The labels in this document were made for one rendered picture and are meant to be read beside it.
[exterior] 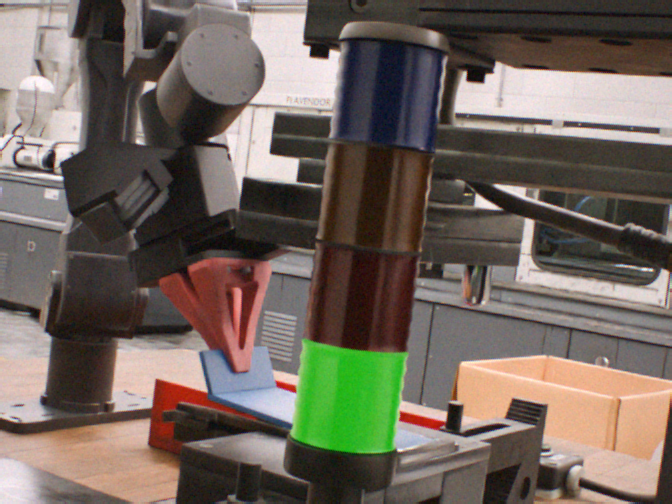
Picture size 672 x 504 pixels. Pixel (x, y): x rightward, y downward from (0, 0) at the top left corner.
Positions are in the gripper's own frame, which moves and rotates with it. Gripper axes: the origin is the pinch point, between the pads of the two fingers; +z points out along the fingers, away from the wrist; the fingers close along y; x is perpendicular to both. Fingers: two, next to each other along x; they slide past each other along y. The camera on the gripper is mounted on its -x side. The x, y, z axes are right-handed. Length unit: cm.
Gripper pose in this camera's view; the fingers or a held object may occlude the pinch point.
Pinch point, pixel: (235, 361)
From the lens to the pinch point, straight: 76.8
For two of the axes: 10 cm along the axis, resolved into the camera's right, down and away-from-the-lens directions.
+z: 2.4, 9.5, -1.9
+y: 8.0, -3.0, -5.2
